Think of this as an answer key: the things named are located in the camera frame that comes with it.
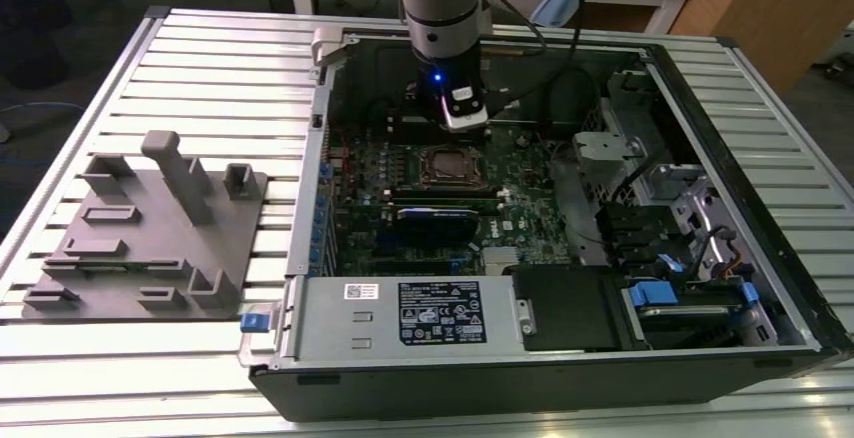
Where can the CPU socket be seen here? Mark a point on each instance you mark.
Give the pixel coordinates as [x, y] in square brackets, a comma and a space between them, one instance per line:
[433, 187]

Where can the wooden cabinet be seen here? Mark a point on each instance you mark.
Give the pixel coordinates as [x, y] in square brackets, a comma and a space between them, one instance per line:
[767, 8]

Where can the black graphics card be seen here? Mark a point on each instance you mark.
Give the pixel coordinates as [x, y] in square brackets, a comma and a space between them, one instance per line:
[436, 228]

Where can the gray case latch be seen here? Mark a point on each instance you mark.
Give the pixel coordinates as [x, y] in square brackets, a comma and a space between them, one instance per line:
[327, 43]

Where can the gray parts rack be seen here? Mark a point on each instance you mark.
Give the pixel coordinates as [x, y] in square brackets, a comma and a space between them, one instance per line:
[153, 248]

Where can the black RAM stick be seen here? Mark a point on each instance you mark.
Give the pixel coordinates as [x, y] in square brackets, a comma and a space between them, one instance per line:
[440, 192]

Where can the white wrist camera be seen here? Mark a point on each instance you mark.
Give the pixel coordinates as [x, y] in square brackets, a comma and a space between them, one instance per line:
[465, 113]

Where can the black RAM slot bank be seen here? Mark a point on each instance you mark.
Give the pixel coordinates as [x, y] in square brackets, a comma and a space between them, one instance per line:
[399, 131]

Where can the green motherboard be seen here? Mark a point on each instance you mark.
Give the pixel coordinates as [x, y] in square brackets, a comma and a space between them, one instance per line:
[534, 198]

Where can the black plastic block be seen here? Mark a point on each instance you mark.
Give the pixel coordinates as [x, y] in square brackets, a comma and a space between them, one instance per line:
[634, 233]

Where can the silver CPU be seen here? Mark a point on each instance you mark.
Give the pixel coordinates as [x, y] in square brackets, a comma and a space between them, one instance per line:
[453, 164]

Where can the blue power supply latch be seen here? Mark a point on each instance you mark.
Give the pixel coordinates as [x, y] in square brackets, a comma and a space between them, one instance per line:
[253, 323]

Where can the gray plastic baffle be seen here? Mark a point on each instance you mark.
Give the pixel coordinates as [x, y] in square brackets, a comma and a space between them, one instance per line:
[574, 208]

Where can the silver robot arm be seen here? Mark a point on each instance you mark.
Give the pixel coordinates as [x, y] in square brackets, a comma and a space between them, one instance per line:
[443, 8]

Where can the hard disk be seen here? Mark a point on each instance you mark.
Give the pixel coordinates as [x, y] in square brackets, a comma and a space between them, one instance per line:
[680, 325]

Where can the black PC case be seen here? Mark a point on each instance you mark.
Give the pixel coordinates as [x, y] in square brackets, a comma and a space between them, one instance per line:
[467, 393]

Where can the perforated metal drive cage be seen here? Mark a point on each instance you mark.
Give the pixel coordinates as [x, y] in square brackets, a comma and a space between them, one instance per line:
[600, 145]

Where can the silver rear slot panel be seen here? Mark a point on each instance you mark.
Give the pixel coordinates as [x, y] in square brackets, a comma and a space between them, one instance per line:
[303, 208]

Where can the gray chair base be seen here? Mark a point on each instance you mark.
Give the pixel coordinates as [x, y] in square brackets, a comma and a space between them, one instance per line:
[840, 58]

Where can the silver chipset heat sink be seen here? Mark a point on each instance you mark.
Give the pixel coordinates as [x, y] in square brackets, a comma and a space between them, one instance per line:
[500, 260]

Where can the black office chair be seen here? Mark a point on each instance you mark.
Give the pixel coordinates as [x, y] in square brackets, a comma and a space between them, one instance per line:
[33, 33]

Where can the black rating label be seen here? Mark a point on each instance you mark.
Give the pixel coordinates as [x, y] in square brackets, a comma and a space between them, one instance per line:
[443, 313]

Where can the white barcode sticker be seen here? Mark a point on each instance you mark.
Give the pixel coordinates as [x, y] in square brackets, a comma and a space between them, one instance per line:
[361, 291]

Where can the blue disk carrier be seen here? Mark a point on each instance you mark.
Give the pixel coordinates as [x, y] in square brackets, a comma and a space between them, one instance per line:
[650, 293]

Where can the black expansion slot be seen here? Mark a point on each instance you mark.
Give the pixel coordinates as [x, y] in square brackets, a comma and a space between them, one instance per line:
[413, 252]
[413, 267]

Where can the blue plastic clip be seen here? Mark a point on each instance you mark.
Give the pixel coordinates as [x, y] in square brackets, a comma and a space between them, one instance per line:
[748, 293]

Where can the silver chassis bracket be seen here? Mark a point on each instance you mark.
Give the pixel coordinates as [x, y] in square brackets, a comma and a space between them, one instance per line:
[700, 208]

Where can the silver power supply unit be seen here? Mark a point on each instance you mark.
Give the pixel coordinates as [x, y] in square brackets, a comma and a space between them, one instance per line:
[333, 323]

